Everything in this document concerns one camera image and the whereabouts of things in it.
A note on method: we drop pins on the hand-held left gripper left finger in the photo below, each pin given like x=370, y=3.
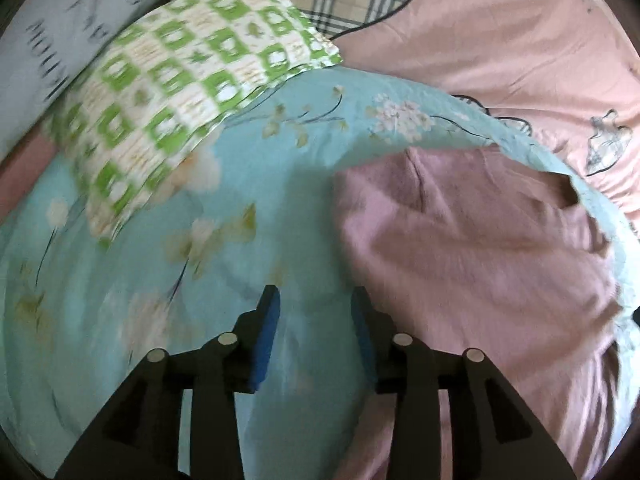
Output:
x=266, y=340

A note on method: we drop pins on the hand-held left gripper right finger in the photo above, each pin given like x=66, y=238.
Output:
x=361, y=330

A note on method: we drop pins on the pink knitted sweater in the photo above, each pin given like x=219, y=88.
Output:
x=480, y=270

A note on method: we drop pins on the teal floral blanket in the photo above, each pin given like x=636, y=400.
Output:
x=200, y=260

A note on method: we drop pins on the green checkered pillow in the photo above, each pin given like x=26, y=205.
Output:
x=170, y=90

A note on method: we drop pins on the pink bed sheet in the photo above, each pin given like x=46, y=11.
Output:
x=22, y=175

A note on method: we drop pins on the pink duvet with plaid hearts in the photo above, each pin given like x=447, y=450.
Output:
x=500, y=35

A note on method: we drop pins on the grey printed pillow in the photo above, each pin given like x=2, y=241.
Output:
x=45, y=35

